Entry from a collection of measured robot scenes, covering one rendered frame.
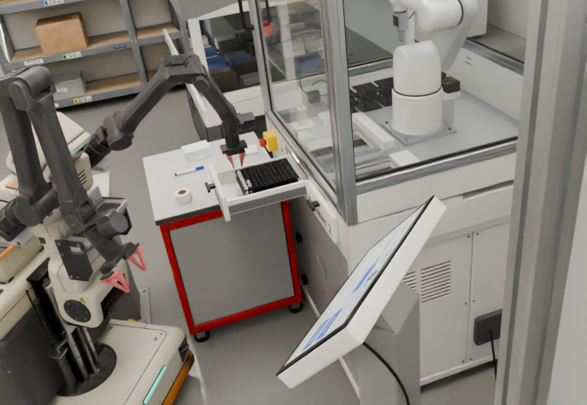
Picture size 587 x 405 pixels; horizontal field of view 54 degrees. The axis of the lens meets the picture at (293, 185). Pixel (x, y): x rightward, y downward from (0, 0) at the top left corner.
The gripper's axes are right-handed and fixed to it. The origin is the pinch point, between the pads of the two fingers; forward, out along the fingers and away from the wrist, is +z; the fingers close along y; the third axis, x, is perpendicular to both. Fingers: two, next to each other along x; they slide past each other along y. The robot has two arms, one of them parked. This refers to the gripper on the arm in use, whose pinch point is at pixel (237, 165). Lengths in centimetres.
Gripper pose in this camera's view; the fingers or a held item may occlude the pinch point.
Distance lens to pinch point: 233.7
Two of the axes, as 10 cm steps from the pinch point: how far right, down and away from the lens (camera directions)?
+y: 9.5, -2.5, 1.8
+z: 1.3, 8.6, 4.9
